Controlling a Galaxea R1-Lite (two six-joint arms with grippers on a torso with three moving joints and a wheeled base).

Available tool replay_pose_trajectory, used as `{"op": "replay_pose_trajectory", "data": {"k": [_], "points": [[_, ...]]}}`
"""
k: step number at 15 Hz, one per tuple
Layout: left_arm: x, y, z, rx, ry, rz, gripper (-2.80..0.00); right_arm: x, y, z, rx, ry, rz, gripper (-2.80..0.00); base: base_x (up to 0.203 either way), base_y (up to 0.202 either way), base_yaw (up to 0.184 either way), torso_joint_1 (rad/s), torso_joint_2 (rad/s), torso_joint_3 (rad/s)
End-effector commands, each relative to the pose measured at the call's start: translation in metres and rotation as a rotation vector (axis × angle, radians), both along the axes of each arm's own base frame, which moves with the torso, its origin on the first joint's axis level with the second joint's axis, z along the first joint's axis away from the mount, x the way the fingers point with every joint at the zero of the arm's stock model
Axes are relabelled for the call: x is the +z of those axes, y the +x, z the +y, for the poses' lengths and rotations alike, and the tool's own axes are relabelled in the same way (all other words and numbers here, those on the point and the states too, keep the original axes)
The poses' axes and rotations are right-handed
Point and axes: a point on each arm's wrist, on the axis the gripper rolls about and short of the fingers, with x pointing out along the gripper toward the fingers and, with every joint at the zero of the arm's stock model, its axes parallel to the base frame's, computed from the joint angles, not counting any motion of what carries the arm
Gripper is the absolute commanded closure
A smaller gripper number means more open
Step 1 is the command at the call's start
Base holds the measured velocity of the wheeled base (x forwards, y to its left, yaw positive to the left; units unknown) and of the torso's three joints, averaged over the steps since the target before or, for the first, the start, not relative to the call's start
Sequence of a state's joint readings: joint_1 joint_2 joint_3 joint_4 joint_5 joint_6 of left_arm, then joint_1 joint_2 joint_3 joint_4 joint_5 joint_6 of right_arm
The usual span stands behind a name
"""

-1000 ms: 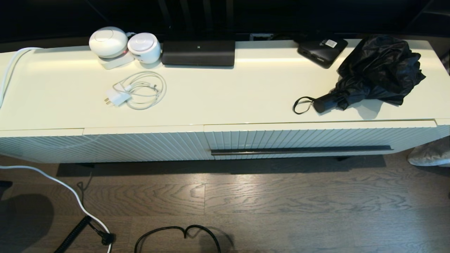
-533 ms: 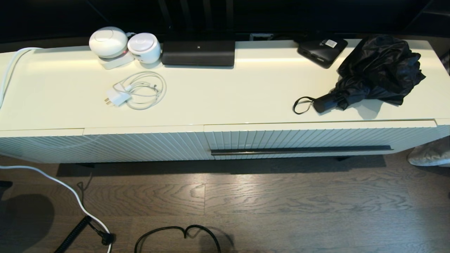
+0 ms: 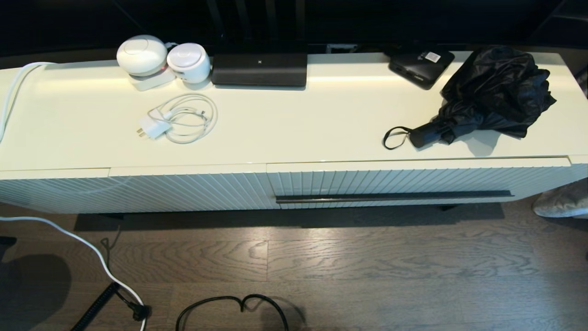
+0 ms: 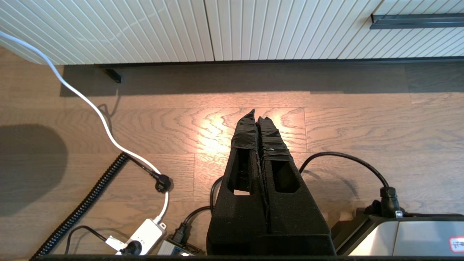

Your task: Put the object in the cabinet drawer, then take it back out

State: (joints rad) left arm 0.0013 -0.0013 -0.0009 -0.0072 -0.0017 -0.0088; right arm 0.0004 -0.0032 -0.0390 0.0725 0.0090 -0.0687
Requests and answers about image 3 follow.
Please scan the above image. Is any white cabinet drawer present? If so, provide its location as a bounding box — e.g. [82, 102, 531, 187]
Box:
[266, 157, 572, 211]

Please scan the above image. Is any black umbrella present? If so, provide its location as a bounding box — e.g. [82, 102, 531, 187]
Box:
[383, 46, 557, 151]

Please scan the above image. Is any white ribbed tv cabinet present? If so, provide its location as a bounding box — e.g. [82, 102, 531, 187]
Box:
[0, 51, 588, 216]

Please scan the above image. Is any black rectangular speaker bar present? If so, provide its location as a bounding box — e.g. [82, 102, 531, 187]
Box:
[211, 52, 308, 88]

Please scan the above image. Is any small white round device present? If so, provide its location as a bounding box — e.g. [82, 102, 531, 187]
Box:
[167, 43, 212, 85]

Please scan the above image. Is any white charger plug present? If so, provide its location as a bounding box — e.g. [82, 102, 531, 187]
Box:
[136, 116, 172, 141]

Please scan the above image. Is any black set-top box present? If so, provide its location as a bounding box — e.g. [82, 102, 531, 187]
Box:
[389, 50, 455, 90]

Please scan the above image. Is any white flat box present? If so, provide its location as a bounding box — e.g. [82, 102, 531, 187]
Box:
[129, 70, 176, 92]

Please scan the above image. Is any large white round device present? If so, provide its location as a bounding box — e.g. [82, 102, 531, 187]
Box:
[116, 35, 168, 78]

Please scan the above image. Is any beige curtain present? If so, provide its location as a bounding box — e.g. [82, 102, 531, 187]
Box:
[533, 178, 588, 219]

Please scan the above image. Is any white coiled charger cable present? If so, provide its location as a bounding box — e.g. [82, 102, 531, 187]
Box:
[148, 94, 218, 145]

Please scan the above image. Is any black looped cable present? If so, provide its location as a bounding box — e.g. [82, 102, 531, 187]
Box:
[175, 294, 290, 331]

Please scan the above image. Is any white power cable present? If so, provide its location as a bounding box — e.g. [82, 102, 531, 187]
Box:
[0, 216, 147, 331]

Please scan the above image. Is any black coiled cable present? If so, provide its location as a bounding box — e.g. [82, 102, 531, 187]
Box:
[69, 282, 152, 331]

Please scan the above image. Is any thick white cable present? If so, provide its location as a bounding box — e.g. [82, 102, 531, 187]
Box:
[0, 62, 56, 141]

